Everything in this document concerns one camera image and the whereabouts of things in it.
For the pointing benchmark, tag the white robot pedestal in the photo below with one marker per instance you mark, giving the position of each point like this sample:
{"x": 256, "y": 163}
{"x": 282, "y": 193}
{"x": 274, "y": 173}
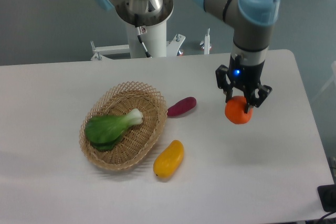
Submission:
{"x": 146, "y": 26}

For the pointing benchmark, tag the yellow mango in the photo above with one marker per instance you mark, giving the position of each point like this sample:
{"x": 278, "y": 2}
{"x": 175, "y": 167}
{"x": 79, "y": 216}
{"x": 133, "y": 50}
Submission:
{"x": 169, "y": 160}

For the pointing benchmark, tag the white frame at right edge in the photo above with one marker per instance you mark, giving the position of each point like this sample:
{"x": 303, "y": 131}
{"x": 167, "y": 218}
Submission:
{"x": 330, "y": 82}

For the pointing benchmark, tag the orange fruit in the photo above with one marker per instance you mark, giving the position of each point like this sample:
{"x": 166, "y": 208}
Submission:
{"x": 235, "y": 110}

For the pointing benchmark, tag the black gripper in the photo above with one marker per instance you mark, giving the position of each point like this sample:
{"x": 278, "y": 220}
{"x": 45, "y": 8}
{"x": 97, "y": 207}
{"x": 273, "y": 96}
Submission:
{"x": 244, "y": 78}

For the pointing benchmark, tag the green bok choy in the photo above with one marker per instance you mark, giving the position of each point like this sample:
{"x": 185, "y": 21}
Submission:
{"x": 104, "y": 132}

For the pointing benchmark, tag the black device at table edge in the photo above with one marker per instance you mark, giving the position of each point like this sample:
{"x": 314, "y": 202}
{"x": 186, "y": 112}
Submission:
{"x": 327, "y": 197}

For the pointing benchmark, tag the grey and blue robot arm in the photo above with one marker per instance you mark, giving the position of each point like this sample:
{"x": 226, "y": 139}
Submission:
{"x": 251, "y": 20}

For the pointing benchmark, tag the purple sweet potato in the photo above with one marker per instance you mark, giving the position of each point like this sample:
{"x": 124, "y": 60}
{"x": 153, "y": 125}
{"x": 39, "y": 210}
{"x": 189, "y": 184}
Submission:
{"x": 182, "y": 107}

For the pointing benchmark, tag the woven bamboo basket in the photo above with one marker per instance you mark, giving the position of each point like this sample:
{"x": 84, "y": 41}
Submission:
{"x": 138, "y": 139}

